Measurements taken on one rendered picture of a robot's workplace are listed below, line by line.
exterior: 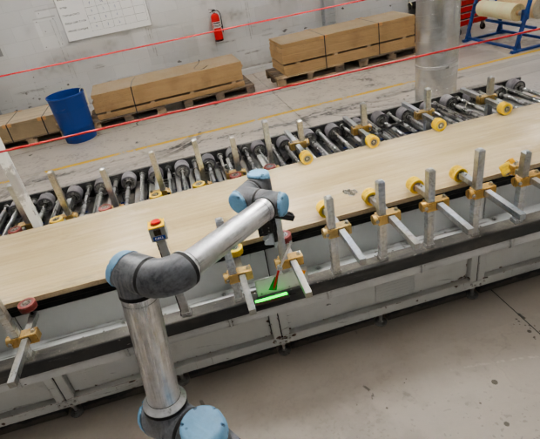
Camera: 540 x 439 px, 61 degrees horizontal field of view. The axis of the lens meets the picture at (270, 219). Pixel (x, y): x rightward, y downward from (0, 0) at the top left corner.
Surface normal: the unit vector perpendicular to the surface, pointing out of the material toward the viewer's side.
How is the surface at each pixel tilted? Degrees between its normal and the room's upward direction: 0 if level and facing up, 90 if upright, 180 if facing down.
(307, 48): 90
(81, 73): 90
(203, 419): 5
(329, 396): 0
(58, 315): 90
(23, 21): 90
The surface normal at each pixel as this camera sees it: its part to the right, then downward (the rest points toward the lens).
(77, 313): 0.22, 0.48
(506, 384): -0.16, -0.84
